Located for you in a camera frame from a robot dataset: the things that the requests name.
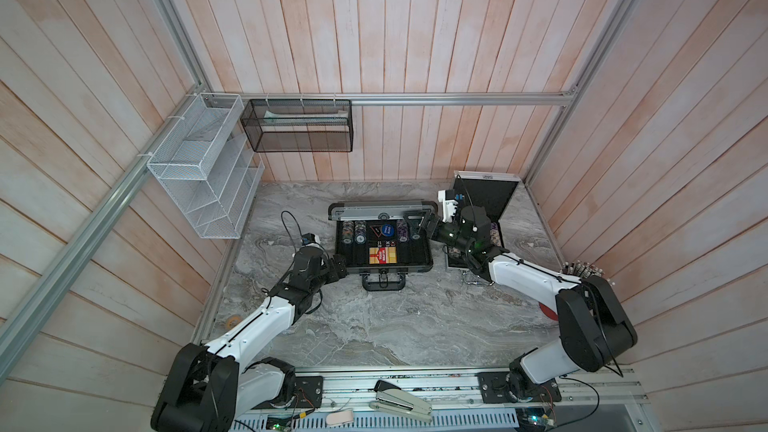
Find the red pencil cup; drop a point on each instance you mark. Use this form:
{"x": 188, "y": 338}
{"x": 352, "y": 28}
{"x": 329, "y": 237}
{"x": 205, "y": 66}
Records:
{"x": 548, "y": 312}

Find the grey stapler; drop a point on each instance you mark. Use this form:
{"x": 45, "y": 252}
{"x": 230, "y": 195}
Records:
{"x": 393, "y": 400}

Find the red yellow card deck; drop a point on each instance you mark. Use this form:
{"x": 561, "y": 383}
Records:
{"x": 382, "y": 255}

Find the black red triangular card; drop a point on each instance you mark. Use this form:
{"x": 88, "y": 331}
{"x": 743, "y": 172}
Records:
{"x": 376, "y": 230}

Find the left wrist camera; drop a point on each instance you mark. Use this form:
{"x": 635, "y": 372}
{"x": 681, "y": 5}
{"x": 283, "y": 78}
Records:
{"x": 310, "y": 240}

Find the dark grey poker case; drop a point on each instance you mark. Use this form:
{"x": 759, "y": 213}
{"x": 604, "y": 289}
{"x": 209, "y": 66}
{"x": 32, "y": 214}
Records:
{"x": 412, "y": 256}

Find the silver aluminium poker case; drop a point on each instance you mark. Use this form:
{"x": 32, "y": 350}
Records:
{"x": 480, "y": 199}

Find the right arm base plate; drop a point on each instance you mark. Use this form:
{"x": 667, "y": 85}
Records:
{"x": 514, "y": 387}

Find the multicolour chip stack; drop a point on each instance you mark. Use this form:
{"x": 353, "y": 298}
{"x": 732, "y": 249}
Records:
{"x": 402, "y": 229}
{"x": 414, "y": 230}
{"x": 347, "y": 232}
{"x": 360, "y": 232}

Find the white wire mesh shelf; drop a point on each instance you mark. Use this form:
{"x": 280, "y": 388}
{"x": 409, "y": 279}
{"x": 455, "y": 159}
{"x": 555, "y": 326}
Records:
{"x": 205, "y": 164}

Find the tape roll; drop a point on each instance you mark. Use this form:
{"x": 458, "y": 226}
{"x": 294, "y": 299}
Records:
{"x": 232, "y": 322}

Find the blue round dealer button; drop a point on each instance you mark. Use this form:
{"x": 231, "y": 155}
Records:
{"x": 388, "y": 230}

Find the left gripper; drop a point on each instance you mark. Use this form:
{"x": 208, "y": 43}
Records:
{"x": 335, "y": 275}

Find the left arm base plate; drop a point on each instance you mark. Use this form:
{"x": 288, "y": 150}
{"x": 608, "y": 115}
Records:
{"x": 304, "y": 392}

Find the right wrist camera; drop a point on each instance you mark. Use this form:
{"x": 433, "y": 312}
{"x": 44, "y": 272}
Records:
{"x": 449, "y": 203}

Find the right poker chip stack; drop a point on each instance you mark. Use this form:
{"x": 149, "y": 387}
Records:
{"x": 495, "y": 235}

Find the black mesh basket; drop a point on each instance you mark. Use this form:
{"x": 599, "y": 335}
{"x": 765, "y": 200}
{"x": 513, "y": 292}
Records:
{"x": 299, "y": 125}

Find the pink eraser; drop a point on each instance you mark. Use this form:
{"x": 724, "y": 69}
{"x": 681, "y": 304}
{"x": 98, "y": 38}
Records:
{"x": 339, "y": 418}

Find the bundle of pencils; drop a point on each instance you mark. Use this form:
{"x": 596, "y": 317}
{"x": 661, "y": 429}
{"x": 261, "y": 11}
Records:
{"x": 578, "y": 271}

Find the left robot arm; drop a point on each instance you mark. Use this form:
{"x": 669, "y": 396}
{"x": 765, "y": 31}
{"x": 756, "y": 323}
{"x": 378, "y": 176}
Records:
{"x": 211, "y": 385}

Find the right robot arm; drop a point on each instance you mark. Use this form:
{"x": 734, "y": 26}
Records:
{"x": 594, "y": 329}

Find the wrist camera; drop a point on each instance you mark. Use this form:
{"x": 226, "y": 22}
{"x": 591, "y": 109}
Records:
{"x": 449, "y": 203}
{"x": 310, "y": 240}

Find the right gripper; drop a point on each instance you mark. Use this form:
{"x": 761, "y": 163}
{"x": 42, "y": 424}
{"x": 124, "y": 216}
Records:
{"x": 429, "y": 221}

